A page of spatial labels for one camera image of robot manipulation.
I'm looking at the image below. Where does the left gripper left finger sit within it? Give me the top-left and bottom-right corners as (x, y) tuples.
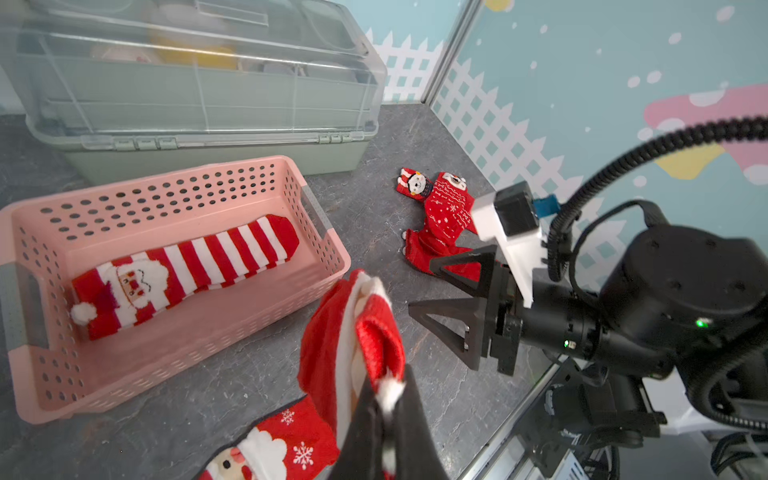
(328, 379), (384, 480)

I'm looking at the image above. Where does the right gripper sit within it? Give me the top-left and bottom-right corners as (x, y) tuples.
(408, 245), (523, 376)

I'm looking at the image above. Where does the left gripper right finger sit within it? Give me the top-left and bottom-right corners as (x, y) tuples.
(393, 365), (448, 480)

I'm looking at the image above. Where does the red snowflake santa sock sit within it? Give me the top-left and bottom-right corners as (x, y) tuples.
(198, 397), (339, 480)
(298, 269), (407, 479)

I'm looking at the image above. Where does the red white striped santa sock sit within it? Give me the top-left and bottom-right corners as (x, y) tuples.
(69, 214), (300, 341)

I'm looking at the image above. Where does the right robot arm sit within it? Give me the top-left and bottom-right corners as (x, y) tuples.
(409, 115), (767, 479)

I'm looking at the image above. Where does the red snowman sock pair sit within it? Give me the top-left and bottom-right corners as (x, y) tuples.
(396, 168), (476, 274)

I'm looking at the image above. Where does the pink perforated plastic basket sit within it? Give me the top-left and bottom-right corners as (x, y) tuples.
(1, 156), (351, 424)

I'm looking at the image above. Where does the clear lidded storage box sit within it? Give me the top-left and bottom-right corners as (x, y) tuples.
(1, 1), (387, 184)

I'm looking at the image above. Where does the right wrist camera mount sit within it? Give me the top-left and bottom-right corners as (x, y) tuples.
(471, 182), (560, 308)

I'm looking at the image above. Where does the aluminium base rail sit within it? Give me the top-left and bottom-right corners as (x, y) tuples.
(459, 359), (612, 479)

